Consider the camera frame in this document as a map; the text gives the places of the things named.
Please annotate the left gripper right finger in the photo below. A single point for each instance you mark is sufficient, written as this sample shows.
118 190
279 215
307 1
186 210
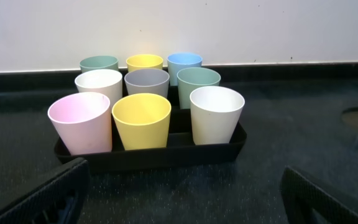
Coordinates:
312 199

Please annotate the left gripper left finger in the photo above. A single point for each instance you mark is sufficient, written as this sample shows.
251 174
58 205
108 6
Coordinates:
51 193

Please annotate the pink cup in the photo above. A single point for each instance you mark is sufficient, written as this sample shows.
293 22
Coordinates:
84 124

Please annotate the yellow cup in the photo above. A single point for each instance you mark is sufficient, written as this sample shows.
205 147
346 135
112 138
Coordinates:
143 124
145 61

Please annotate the white cup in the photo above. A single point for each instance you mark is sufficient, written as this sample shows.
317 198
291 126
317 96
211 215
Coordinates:
214 116
99 82

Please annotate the black tray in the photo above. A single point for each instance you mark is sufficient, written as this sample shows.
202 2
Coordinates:
179 152

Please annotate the green cup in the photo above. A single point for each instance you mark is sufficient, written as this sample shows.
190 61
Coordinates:
99 63
194 82

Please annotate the grey cup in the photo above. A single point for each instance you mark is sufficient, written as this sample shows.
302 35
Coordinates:
147 82

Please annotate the blue cup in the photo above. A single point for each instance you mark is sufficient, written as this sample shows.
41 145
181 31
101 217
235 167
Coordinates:
182 62

